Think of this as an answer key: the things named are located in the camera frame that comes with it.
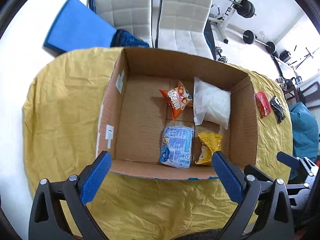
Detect yellow snack packet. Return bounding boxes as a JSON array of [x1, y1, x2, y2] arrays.
[[195, 132, 223, 166]]

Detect white stuffing zip bag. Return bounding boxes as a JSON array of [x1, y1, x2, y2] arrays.
[[193, 77, 231, 129]]

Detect light blue printed packet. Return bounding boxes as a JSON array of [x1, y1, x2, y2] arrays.
[[159, 126, 194, 169]]

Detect teal blanket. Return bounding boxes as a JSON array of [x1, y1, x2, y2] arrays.
[[289, 102, 319, 162]]

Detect black snack packet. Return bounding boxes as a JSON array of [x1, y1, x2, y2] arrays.
[[269, 96, 285, 124]]

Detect red snack packet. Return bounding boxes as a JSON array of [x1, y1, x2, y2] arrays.
[[254, 92, 271, 118]]

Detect dark wooden chair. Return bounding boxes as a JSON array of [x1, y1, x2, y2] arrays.
[[284, 81, 319, 110]]

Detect orange panda snack bag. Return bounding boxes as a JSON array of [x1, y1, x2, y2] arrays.
[[159, 81, 193, 120]]

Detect yellow tablecloth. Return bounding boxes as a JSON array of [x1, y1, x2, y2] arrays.
[[23, 48, 292, 239]]

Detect brown cardboard box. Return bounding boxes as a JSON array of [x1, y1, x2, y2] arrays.
[[96, 48, 258, 180]]

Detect barbell with black plates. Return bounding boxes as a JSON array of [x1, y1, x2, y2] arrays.
[[242, 30, 276, 54]]

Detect chrome dumbbell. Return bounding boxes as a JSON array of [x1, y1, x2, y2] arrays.
[[215, 47, 228, 63]]

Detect black blue weight bench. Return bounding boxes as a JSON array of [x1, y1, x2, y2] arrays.
[[204, 20, 216, 60]]

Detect white quilted chair right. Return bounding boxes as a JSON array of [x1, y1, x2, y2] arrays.
[[155, 0, 213, 60]]

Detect white quilted chair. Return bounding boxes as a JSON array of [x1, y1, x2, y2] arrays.
[[155, 0, 213, 60], [95, 0, 153, 48]]

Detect blue foam mat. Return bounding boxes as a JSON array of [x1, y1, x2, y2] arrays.
[[43, 0, 117, 54]]

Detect dark blue knitted cloth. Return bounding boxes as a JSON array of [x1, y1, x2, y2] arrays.
[[110, 29, 150, 48]]

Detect white quilted chair left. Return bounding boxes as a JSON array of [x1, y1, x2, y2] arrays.
[[95, 0, 153, 48]]

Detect white weight rack frame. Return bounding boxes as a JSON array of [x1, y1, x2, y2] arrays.
[[208, 0, 255, 44]]

